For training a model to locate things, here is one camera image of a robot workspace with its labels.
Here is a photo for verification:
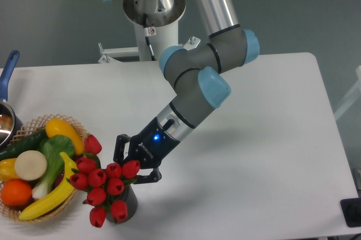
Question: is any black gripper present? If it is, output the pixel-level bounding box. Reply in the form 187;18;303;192
113;117;180;184

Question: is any dark grey ribbed vase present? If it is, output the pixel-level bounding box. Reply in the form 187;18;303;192
106;186;138;224

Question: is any red tulip bouquet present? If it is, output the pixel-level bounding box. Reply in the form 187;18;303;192
68;134;140;228

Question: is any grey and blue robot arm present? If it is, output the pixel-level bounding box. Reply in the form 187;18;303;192
104;0;259;184

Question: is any red toy fruit in basket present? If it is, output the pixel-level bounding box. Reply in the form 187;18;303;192
53;155;82;188

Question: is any yellow toy banana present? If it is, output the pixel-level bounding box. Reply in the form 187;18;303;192
19;152;77;221

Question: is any green toy bok choy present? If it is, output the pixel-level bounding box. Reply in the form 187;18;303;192
32;135;74;200

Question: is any yellow toy squash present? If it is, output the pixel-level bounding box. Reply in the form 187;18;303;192
45;118;85;155

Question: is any beige round toy slice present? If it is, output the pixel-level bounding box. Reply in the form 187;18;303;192
14;150;47;181

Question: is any dark green toy cucumber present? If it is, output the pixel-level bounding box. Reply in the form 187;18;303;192
1;129;48;161

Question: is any toy orange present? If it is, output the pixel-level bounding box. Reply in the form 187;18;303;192
1;180;32;206

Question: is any yellow toy bell pepper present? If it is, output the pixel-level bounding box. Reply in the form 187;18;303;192
0;158;20;182

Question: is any woven wicker basket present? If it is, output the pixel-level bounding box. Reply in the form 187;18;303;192
1;114;88;224

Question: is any black device at table edge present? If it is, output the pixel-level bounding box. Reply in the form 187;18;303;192
340;198;361;228

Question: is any black cable on pedestal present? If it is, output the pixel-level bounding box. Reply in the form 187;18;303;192
142;13;157;62

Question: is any blue handled saucepan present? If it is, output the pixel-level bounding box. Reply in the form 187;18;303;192
1;50;23;150

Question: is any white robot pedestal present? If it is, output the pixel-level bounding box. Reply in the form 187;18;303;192
97;0;201;64

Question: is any white frame at right edge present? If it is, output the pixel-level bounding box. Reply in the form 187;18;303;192
333;66;360;121

